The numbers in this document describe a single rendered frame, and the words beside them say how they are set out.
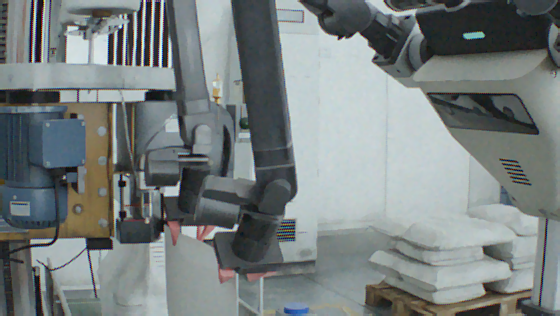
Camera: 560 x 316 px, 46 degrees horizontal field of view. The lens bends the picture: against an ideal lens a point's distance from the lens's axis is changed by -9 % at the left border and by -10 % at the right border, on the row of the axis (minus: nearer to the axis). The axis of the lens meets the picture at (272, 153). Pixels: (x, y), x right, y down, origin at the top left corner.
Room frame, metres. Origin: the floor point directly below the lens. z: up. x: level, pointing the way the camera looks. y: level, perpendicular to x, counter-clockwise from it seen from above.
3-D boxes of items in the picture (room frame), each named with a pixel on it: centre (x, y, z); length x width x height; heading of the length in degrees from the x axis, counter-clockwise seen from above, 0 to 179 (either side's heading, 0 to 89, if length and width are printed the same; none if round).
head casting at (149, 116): (1.81, 0.26, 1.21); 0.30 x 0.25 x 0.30; 22
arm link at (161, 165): (1.34, 0.18, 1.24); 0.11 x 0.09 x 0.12; 109
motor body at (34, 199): (1.42, 0.50, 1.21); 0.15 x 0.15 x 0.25
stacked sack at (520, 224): (4.68, -1.64, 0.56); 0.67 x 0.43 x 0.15; 22
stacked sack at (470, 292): (4.38, -1.03, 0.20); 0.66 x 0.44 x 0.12; 22
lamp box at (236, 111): (1.76, 0.08, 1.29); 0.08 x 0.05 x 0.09; 22
